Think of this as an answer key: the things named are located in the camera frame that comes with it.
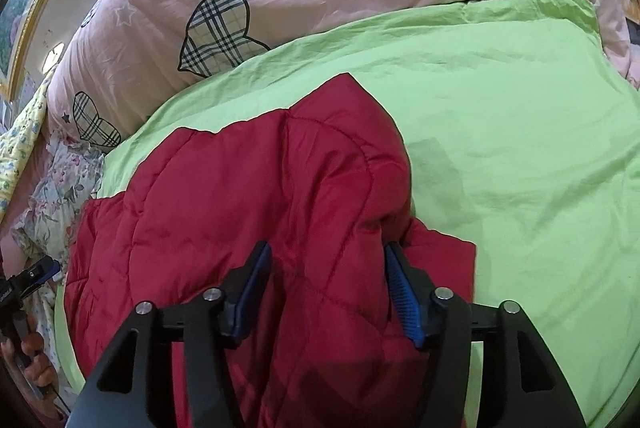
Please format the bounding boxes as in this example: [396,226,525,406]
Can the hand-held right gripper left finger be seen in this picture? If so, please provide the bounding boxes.
[70,240,274,428]

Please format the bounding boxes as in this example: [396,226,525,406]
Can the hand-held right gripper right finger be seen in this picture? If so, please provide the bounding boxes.
[384,241,588,428]

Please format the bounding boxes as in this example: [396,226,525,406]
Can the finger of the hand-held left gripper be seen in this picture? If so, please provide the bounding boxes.
[15,257,62,299]

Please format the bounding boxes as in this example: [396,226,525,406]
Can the red quilted coat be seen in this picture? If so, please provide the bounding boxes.
[65,73,478,428]

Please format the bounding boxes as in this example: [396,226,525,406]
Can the person's left hand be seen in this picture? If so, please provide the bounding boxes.
[0,338,57,403]

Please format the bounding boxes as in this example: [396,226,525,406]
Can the pink sheet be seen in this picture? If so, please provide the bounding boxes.
[0,208,33,276]

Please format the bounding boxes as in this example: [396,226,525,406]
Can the grey floral ruffled cloth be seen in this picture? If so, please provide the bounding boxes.
[10,140,106,309]

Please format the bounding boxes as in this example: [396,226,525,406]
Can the yellow floral cloth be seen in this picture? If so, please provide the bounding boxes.
[0,68,56,214]

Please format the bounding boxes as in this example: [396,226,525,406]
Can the green bed sheet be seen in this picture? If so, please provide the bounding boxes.
[52,0,640,428]

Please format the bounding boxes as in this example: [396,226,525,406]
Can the gold picture frame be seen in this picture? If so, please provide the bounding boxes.
[0,0,108,99]

